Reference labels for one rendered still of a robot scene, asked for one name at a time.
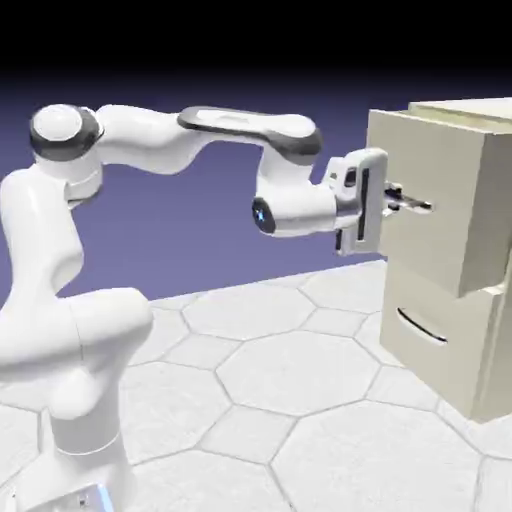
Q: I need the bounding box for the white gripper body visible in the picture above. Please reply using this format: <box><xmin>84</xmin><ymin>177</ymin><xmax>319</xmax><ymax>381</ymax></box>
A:
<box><xmin>336</xmin><ymin>147</ymin><xmax>389</xmax><ymax>256</ymax></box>

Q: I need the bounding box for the dark curved metal handle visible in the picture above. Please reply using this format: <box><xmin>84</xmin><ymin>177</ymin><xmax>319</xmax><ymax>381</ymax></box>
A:
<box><xmin>396</xmin><ymin>307</ymin><xmax>449</xmax><ymax>345</ymax></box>
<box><xmin>398</xmin><ymin>194</ymin><xmax>434</xmax><ymax>212</ymax></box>

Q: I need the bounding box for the beige drawer front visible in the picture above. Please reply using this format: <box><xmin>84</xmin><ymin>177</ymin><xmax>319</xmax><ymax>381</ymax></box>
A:
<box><xmin>378</xmin><ymin>255</ymin><xmax>497</xmax><ymax>422</ymax></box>
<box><xmin>366</xmin><ymin>108</ymin><xmax>512</xmax><ymax>300</ymax></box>

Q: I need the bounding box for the beige cabinet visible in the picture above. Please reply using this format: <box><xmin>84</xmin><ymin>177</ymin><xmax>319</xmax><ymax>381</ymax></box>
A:
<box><xmin>377</xmin><ymin>97</ymin><xmax>512</xmax><ymax>424</ymax></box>

